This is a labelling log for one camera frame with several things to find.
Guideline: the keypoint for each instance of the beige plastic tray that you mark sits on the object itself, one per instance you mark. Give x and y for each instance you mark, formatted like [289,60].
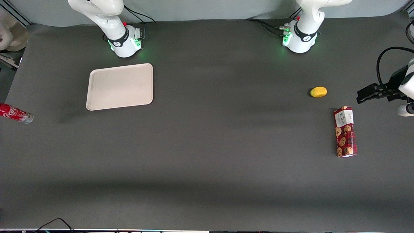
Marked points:
[119,86]

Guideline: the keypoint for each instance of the dark grey table mat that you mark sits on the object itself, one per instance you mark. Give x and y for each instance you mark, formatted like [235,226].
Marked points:
[207,155]

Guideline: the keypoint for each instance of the yellow lemon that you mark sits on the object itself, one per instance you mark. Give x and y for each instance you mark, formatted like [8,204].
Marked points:
[318,92]

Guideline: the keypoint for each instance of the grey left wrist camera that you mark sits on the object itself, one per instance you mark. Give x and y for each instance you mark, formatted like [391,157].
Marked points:
[405,110]

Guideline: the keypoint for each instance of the red cookie box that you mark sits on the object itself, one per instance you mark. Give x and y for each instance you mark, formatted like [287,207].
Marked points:
[345,136]

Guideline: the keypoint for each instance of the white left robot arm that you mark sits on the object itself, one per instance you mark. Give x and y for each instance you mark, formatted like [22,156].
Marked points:
[304,29]

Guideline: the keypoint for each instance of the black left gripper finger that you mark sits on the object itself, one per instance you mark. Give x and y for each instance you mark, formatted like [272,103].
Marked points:
[372,90]
[372,97]

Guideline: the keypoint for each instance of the red coke bottle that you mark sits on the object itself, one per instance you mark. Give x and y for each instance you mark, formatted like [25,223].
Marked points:
[14,114]

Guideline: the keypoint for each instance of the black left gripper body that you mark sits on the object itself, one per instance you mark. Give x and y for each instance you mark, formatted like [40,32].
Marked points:
[395,81]

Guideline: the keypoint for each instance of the beige rounded background object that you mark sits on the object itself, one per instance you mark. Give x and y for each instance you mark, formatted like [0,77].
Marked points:
[14,34]

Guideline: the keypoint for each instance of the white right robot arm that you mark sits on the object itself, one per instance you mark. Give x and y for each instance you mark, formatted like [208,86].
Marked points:
[110,19]

